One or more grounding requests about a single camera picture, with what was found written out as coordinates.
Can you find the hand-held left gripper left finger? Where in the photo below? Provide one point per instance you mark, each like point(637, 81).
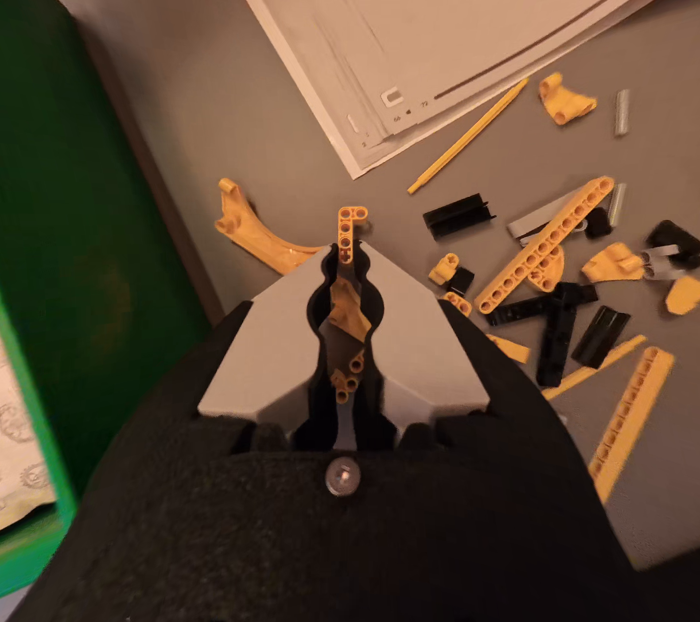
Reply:
point(262, 359)

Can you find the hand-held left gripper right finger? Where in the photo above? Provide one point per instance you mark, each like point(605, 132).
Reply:
point(426, 354)

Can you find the yellow angled liftarm beam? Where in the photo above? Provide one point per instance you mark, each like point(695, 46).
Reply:
point(346, 225)

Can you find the grey desk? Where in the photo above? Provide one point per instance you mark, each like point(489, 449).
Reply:
point(219, 86)

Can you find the yellow curved arch panel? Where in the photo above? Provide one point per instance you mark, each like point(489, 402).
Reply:
point(257, 236)

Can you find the thin yellow rod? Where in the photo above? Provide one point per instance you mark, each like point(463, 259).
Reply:
point(470, 135)

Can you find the green plastic bin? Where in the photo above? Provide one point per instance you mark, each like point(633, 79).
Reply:
point(82, 195)

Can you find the white paper packets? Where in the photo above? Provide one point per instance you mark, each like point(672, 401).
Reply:
point(22, 441)

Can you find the open instruction booklet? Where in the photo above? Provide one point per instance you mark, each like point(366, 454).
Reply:
point(410, 31)

